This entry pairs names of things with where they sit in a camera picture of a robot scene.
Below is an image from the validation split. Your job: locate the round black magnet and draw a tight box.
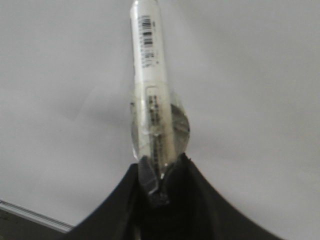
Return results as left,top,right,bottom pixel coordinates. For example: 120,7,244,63
170,104,190,156

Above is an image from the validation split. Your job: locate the white whiteboard with aluminium frame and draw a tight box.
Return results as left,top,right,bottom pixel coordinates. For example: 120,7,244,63
0,0,320,240

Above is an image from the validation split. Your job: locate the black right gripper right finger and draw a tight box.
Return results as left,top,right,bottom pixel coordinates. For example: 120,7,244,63
149,154,279,240

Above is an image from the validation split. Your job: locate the white dry-erase marker black cap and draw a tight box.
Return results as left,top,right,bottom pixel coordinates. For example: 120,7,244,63
130,0,177,208

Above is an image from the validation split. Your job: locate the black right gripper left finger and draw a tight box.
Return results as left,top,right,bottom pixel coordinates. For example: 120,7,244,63
61,163,150,240

